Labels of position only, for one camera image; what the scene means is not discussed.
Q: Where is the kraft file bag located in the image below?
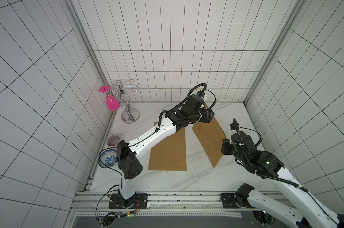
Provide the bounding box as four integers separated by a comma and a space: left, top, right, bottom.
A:
193, 117, 226, 168
148, 128, 187, 171

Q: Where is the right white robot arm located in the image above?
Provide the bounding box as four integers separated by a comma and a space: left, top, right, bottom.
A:
221, 119, 344, 228

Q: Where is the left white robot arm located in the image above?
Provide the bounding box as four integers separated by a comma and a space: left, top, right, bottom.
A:
109, 83, 214, 209

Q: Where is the silver metal glass rack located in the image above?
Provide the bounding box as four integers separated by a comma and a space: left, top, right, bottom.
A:
113, 79, 140, 124

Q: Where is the pink plastic wine glass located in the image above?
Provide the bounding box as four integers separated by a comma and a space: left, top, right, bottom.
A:
98, 85, 120, 111

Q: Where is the pale purple ceramic cup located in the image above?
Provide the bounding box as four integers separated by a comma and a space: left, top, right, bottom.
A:
106, 135, 120, 148

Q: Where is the blue patterned ceramic bowl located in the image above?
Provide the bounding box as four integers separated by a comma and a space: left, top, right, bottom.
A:
98, 149, 117, 168

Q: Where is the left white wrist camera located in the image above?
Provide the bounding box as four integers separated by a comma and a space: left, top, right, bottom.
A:
196, 90, 207, 100

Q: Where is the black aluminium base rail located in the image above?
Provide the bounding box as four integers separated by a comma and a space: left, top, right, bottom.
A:
70, 190, 255, 217

